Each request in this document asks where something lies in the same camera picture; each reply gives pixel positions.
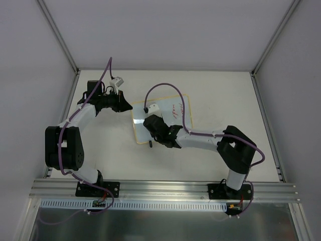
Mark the aluminium frame post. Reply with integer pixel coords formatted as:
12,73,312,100
251,0,300,76
36,0,79,75

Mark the aluminium mounting rail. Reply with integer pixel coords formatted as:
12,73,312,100
29,178,301,203

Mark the small whiteboard with yellow frame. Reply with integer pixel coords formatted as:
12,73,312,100
131,94,193,144

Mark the right aluminium frame post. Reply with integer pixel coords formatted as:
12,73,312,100
251,0,300,76

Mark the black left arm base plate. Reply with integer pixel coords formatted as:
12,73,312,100
75,181,120,198

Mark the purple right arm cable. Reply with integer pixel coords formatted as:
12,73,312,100
143,82,266,219

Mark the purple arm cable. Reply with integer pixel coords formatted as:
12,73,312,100
143,82,266,219
37,57,115,225

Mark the left aluminium frame post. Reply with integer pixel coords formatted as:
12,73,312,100
36,0,79,75

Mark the white slotted cable duct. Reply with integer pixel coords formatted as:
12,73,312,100
40,199,227,212

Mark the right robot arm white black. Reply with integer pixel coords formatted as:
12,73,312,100
143,114,258,199

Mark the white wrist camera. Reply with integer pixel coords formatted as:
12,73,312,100
143,102,162,117
109,77,124,92

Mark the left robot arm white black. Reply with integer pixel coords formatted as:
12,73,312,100
45,77,132,196

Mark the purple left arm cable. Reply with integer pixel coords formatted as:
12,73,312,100
37,57,115,225

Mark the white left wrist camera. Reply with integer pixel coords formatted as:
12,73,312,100
109,77,124,92

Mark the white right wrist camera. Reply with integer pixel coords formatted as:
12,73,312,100
143,102,162,117

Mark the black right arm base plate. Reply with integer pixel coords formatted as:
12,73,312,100
207,183,253,200

